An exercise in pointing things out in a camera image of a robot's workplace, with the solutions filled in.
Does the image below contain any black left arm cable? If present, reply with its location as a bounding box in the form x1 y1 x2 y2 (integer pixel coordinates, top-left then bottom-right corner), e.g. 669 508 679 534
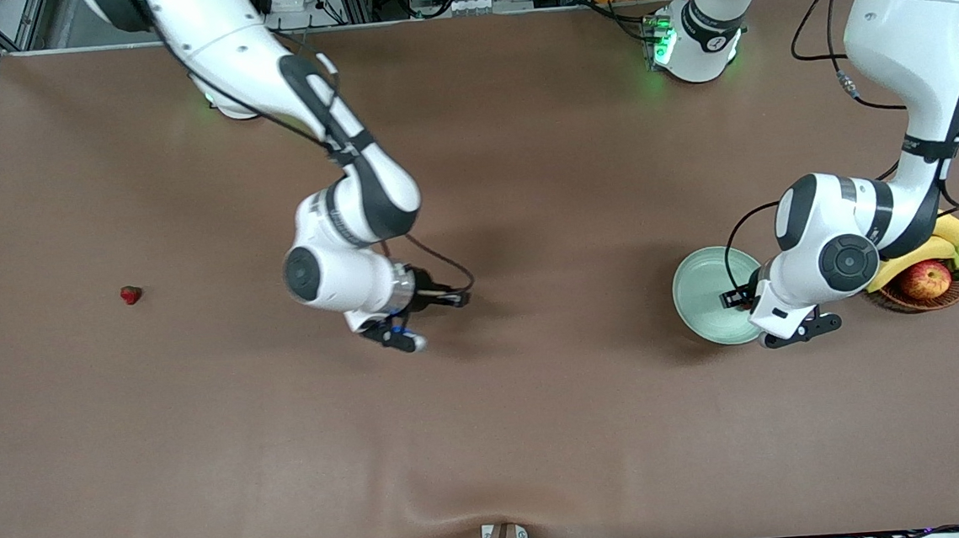
706 0 959 295

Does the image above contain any brown table cover cloth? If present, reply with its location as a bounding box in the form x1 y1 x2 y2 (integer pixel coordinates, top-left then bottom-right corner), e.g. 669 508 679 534
0 0 959 538

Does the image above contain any white terminal block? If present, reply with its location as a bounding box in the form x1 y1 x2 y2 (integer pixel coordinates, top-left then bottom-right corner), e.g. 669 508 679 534
444 0 535 18

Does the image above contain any light green round plate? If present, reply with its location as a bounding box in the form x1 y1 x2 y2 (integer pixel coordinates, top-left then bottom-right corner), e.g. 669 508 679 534
669 242 768 349

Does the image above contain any red yellow apple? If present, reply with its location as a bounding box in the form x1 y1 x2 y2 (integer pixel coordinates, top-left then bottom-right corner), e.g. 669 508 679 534
898 258 954 302

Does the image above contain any brown wicker basket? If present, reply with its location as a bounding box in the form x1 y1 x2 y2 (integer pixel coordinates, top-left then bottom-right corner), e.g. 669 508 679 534
860 265 959 317

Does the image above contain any yellow banana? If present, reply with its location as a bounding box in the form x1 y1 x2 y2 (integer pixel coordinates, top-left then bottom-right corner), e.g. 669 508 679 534
864 234 959 293
931 213 959 252

